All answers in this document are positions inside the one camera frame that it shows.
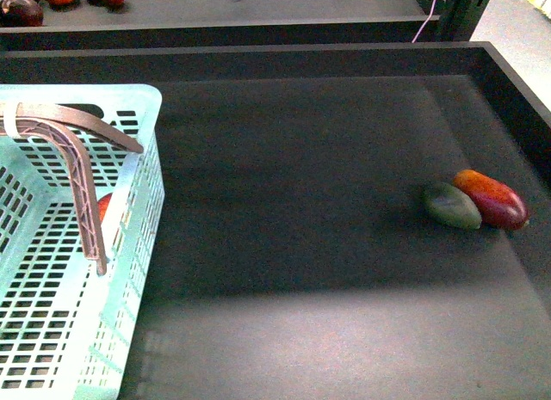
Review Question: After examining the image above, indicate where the light blue plastic basket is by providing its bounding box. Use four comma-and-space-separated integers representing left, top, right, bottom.
1, 84, 164, 399

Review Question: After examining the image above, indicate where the black lower display tray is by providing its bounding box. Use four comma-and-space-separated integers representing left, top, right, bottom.
1, 43, 550, 399

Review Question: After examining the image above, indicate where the black display tray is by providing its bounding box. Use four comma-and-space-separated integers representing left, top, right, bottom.
1, 43, 550, 399
1, 0, 443, 52

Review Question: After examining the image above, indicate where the green mango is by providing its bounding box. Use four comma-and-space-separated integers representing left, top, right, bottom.
422, 182, 482, 230

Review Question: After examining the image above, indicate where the black upper display tray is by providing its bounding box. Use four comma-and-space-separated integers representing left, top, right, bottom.
1, 0, 443, 52

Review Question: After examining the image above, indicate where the red orange mango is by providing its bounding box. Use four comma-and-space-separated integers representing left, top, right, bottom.
453, 169, 529, 231

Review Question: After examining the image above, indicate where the white zip tie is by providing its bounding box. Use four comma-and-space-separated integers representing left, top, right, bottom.
3, 101, 23, 139

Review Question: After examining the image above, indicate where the pink cable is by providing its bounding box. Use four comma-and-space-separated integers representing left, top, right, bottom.
411, 0, 444, 44

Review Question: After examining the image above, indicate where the dark metal rack post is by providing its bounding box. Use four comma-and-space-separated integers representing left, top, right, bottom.
436, 0, 490, 42

